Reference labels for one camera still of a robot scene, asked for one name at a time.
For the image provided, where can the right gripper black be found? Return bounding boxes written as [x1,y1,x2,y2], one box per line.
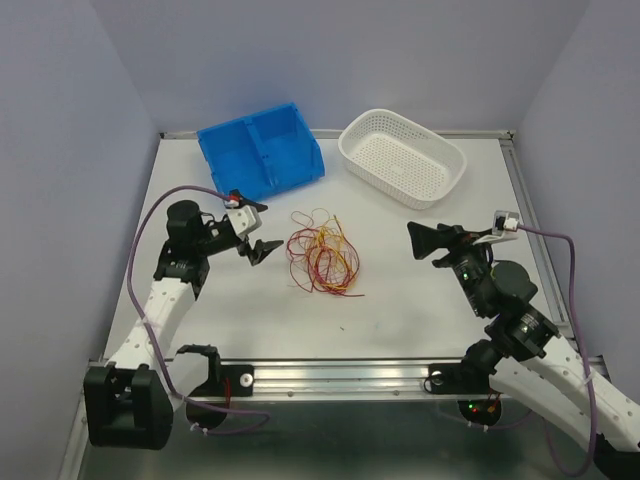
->
[406,219,493,316]

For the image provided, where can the yellow wire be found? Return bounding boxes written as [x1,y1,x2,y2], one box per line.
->
[304,214,359,294]

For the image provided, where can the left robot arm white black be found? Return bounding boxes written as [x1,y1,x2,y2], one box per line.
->
[83,190,282,450]

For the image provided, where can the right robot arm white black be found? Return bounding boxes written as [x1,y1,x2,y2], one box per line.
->
[407,211,639,479]

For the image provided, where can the blue plastic divided bin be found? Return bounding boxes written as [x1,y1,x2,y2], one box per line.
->
[196,103,325,200]

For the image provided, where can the white perforated plastic basket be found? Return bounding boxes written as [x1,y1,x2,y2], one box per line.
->
[338,109,468,210]

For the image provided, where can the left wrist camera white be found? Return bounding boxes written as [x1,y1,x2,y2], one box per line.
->
[226,205,262,239]

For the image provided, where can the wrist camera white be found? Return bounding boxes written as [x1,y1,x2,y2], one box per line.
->
[473,211,520,245]
[226,205,262,239]

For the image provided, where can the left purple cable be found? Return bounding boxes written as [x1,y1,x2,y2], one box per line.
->
[127,185,272,436]

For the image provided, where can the purple cable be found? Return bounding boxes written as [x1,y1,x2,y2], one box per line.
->
[127,185,272,436]
[517,224,599,476]

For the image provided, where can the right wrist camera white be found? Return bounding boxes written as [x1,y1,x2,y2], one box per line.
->
[473,211,520,245]

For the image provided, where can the red tangled wire bundle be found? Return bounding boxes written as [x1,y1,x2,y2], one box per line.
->
[285,208,366,298]

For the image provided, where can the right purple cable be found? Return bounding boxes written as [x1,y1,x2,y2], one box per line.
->
[517,224,599,476]

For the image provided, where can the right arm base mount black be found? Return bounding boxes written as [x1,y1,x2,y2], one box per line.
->
[423,362,499,396]

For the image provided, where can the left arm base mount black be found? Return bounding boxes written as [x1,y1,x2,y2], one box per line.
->
[168,344,255,398]

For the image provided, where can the aluminium front rail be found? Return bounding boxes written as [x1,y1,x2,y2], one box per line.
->
[84,355,609,402]

